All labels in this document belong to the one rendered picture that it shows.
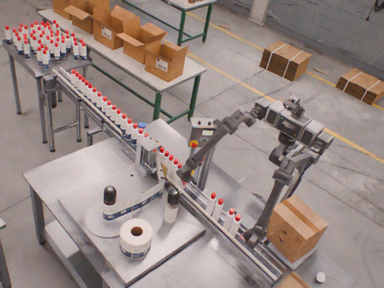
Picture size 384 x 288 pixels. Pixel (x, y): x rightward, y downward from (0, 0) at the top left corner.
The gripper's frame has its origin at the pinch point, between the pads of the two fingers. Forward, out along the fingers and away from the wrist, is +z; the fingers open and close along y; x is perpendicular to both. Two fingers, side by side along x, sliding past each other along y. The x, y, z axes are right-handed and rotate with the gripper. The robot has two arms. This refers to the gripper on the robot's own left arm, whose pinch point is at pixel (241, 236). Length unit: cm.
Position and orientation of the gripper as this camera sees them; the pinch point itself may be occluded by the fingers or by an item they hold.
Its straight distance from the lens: 272.5
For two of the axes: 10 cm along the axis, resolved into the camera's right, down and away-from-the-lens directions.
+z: -5.5, 2.1, 8.1
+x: 4.1, 9.1, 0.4
